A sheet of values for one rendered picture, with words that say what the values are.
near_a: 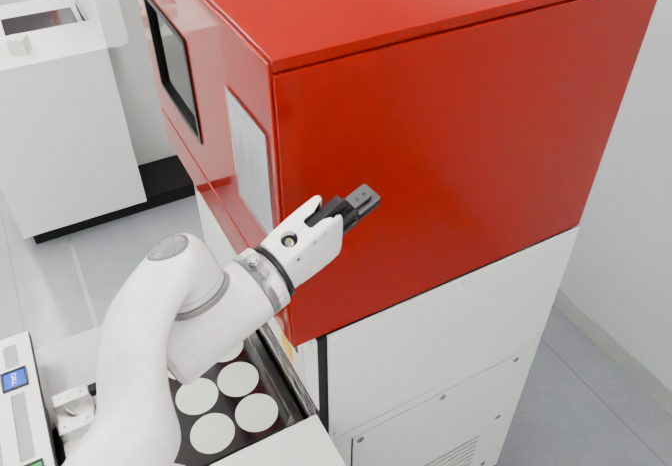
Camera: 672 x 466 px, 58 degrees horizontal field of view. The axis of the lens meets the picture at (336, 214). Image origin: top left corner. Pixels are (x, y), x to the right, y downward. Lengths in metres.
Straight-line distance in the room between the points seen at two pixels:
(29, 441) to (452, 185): 1.04
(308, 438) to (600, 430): 1.56
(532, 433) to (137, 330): 2.14
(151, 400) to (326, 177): 0.46
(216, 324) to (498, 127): 0.64
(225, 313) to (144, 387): 0.13
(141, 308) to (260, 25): 0.45
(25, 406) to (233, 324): 0.95
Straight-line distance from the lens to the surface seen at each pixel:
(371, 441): 1.66
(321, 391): 1.35
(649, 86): 2.34
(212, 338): 0.70
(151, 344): 0.61
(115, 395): 0.64
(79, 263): 3.31
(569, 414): 2.70
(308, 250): 0.72
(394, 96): 0.93
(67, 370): 1.79
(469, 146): 1.09
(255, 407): 1.51
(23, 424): 1.57
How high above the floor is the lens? 2.17
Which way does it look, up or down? 41 degrees down
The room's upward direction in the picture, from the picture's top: straight up
